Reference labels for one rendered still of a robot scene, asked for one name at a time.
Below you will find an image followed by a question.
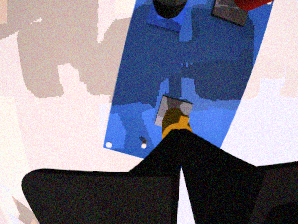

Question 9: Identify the blue circuit board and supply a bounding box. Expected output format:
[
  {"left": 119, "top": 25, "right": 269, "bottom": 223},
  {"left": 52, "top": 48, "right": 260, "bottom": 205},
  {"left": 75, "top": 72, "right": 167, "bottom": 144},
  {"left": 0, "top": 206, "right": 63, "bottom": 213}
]
[{"left": 102, "top": 0, "right": 274, "bottom": 159}]

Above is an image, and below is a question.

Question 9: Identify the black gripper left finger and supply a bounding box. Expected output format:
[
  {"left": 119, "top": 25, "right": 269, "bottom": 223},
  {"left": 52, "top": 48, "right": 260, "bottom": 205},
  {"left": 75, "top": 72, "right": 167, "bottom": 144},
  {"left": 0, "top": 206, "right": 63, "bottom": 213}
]
[{"left": 21, "top": 129, "right": 182, "bottom": 224}]

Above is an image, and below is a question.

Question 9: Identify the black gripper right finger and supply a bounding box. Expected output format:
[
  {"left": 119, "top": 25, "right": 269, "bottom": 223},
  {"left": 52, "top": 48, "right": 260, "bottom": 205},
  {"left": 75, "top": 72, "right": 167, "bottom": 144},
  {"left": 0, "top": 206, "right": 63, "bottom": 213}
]
[{"left": 180, "top": 129, "right": 298, "bottom": 224}]

